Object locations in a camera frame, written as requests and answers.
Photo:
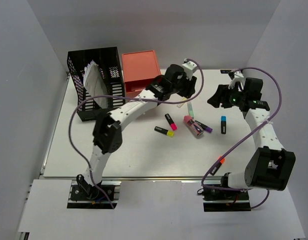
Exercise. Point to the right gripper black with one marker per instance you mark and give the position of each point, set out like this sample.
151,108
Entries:
221,96

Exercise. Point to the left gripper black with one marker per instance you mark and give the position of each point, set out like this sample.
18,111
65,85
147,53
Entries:
190,86

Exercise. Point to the pastel green highlighter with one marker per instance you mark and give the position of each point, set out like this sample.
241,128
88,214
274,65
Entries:
190,109

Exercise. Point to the coral top drawer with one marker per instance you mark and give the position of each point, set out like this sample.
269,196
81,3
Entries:
134,87

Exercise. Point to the pastel yellow highlighter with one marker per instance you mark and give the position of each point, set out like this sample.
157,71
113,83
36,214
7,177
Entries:
182,103

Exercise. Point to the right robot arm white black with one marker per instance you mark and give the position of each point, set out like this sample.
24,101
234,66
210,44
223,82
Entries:
271,165

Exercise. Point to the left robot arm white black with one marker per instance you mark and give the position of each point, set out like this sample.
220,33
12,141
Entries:
109,125

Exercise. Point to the blue black highlighter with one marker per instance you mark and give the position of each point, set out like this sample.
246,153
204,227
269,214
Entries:
223,124

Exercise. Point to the purple black highlighter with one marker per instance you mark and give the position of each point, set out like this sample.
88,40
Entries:
204,127

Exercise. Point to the pink black highlighter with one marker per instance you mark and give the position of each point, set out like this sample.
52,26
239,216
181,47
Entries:
171,122

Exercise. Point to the coral drawer cabinet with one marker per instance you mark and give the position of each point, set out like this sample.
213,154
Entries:
138,66

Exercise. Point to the yellow black highlighter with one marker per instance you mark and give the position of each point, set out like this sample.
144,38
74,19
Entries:
164,131

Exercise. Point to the orange black highlighter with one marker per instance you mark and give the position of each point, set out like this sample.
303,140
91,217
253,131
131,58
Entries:
217,167

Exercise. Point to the black mesh file organizer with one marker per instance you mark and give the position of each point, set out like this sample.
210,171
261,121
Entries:
109,63

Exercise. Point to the white paper stack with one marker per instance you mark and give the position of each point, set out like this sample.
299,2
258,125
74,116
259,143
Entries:
92,80

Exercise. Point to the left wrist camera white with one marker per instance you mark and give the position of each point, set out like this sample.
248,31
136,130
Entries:
189,67

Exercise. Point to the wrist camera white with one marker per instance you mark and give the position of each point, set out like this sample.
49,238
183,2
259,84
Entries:
189,67
236,77

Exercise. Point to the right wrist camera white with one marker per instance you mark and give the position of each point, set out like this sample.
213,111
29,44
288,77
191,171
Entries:
236,77

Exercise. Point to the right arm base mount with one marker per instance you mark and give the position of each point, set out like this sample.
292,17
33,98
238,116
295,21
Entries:
215,200

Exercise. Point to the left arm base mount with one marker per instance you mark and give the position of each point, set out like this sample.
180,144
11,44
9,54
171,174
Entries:
85,196

